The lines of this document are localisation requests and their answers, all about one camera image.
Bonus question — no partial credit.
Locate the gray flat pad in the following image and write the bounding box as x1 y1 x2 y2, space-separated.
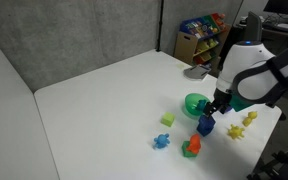
183 64 212 82

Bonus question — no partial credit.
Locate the black slanted stand leg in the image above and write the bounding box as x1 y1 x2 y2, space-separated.
265 99 288 122

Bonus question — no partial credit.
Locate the green block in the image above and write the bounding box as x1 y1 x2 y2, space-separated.
181 140 198 158

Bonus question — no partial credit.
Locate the blue toy bin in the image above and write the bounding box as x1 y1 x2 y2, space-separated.
179 17 212 39

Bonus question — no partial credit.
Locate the lime green cube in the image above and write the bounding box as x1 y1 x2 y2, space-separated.
160 111 176 128

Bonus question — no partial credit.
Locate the yellow spiky star toy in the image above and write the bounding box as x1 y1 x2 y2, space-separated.
226 123 246 141

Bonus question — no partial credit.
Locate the red toy bin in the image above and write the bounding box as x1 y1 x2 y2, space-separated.
211 12 228 29

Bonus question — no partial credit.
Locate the dark blue cube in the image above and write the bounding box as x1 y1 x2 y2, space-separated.
196 122 215 138

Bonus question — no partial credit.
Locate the green toy bin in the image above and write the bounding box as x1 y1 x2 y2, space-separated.
202 14 222 32

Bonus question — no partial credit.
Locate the wooden desk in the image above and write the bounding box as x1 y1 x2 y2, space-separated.
236 18 288 43

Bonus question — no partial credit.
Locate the teal toy figure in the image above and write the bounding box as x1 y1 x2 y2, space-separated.
195 99 208 112

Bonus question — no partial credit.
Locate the black monitor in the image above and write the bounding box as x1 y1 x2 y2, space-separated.
263 0 288 18

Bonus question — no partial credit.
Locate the wooden toy shelf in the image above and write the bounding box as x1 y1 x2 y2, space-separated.
173 12 232 70

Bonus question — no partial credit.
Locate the green translucent bowl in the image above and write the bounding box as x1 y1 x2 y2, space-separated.
184 92 212 118

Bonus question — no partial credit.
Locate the light blue toy figure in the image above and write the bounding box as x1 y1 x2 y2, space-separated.
152 133 171 150

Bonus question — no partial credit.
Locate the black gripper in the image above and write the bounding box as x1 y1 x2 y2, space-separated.
202 88 234 118

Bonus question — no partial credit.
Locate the orange toy figure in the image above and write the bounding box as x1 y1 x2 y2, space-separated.
186 133 203 155

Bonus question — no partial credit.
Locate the black equipment frame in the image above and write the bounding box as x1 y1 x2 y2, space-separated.
246 142 288 180

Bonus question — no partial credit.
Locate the black vertical pole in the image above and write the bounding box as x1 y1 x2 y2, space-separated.
155 0 165 53

